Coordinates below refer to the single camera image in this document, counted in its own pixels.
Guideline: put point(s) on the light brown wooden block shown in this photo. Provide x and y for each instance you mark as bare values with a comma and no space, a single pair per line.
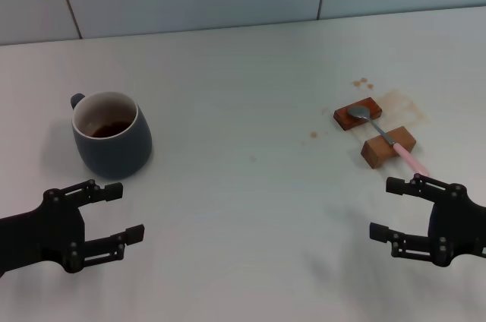
379,151

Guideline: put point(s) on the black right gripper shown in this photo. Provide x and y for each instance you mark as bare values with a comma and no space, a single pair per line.
465,227

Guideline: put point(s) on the dark brown wooden block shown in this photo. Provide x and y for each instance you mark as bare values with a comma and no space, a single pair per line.
347,120

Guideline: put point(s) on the grey ceramic cup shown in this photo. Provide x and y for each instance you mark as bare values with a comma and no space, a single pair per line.
114,155

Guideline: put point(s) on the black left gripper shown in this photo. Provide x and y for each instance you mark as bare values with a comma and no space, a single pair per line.
45,231

